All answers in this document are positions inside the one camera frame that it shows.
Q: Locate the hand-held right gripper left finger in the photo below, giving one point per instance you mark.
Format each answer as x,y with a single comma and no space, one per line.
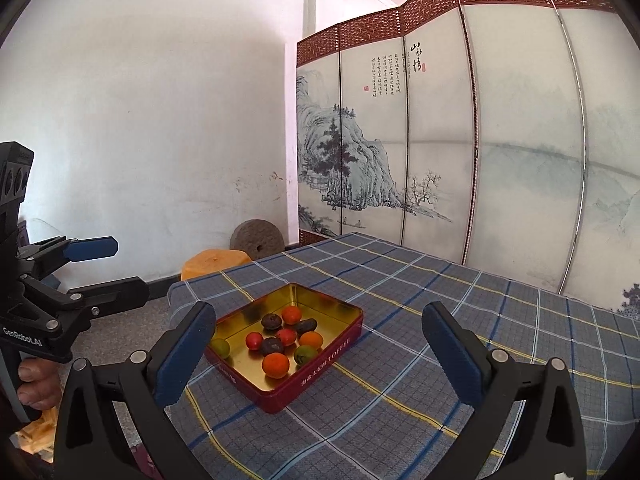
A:
185,350

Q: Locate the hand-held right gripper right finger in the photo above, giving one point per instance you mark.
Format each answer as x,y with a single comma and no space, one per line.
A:
450,350

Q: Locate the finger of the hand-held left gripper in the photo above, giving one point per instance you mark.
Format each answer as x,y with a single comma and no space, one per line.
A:
115,295
92,248

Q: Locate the green fruit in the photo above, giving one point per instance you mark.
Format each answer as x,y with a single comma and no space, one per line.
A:
304,355
220,347

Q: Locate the small red fruit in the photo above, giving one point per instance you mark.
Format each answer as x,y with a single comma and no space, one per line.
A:
286,336
254,340

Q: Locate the orange tangerine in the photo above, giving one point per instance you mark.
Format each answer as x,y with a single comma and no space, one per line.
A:
311,340
275,365
291,315

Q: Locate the red and gold tin box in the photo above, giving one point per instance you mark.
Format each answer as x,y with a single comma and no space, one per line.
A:
330,360

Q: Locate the person's left hand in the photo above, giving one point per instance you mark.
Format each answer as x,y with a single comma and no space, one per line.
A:
37,382

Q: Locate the blue checked cloth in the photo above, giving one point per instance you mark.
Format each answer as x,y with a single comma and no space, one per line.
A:
400,360

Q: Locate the orange plastic stool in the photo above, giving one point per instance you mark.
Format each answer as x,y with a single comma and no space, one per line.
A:
215,262

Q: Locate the orange crumpled bag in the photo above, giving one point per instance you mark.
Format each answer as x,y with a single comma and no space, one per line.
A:
37,427

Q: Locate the round stone millstone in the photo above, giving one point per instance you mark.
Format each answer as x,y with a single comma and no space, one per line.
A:
255,242

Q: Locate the landscape painted folding screen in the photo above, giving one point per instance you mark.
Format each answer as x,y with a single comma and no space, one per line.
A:
525,135

